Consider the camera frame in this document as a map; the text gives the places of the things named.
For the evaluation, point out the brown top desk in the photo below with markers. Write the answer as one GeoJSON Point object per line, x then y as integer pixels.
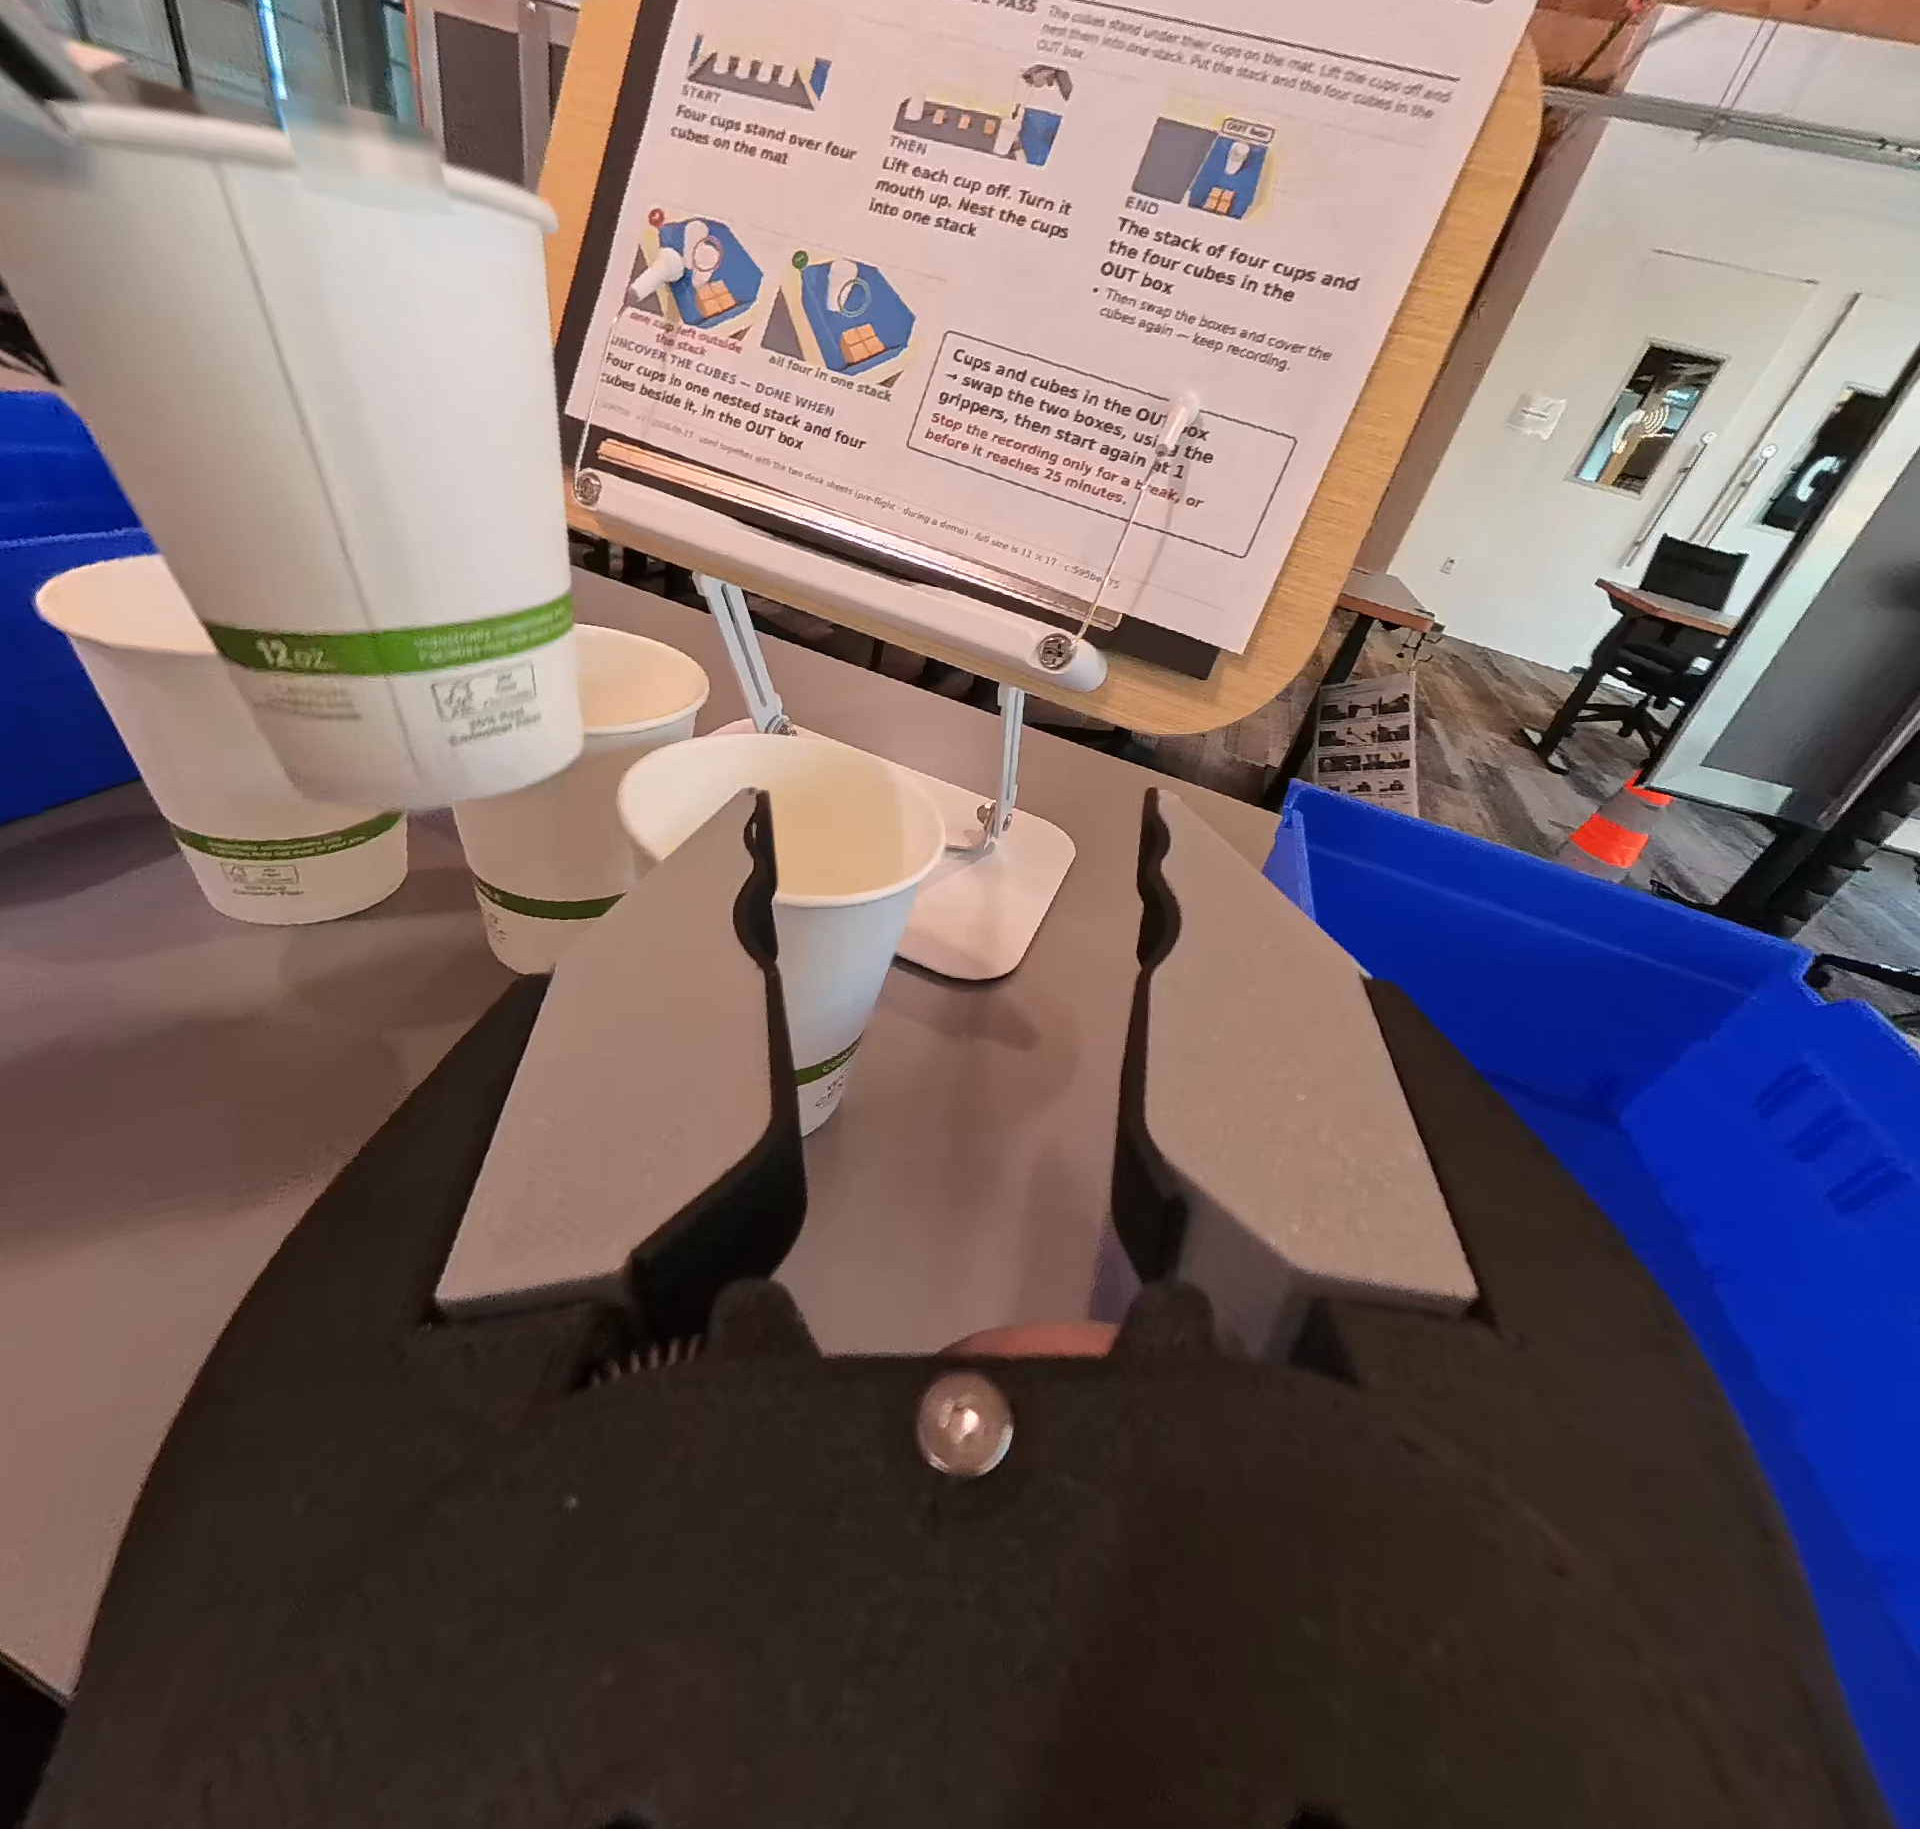
{"type": "Point", "coordinates": [1385, 592]}

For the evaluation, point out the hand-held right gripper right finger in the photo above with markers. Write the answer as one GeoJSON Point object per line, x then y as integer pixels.
{"type": "Point", "coordinates": [1287, 1093]}

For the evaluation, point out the black chair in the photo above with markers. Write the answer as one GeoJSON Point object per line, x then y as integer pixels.
{"type": "Point", "coordinates": [1653, 663]}

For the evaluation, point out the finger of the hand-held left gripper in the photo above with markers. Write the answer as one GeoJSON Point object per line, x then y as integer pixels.
{"type": "Point", "coordinates": [33, 119]}

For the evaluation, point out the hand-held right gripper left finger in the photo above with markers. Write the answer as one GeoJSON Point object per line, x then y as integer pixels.
{"type": "Point", "coordinates": [632, 1093]}

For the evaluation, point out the instruction sheet on stand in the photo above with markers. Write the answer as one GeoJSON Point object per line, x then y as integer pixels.
{"type": "Point", "coordinates": [1426, 476]}

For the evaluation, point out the blue plastic bin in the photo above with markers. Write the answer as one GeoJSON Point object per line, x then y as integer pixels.
{"type": "Point", "coordinates": [1575, 1047]}
{"type": "Point", "coordinates": [51, 506]}

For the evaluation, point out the grey framed partition panel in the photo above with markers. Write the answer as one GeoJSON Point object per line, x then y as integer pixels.
{"type": "Point", "coordinates": [1802, 630]}
{"type": "Point", "coordinates": [482, 73]}

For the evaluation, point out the printed leaflet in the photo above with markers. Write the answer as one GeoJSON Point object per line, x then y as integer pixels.
{"type": "Point", "coordinates": [1363, 740]}

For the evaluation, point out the orange floor cone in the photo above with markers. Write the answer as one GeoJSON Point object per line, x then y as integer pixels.
{"type": "Point", "coordinates": [1622, 828]}

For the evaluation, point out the printed instruction sheet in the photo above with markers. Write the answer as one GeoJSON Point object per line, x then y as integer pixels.
{"type": "Point", "coordinates": [1048, 252]}

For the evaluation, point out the white paper cup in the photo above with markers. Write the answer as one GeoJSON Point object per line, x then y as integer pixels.
{"type": "Point", "coordinates": [555, 841]}
{"type": "Point", "coordinates": [165, 717]}
{"type": "Point", "coordinates": [841, 869]}
{"type": "Point", "coordinates": [343, 436]}

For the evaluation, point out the wooden desk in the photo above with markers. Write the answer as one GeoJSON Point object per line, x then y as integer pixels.
{"type": "Point", "coordinates": [1671, 602]}

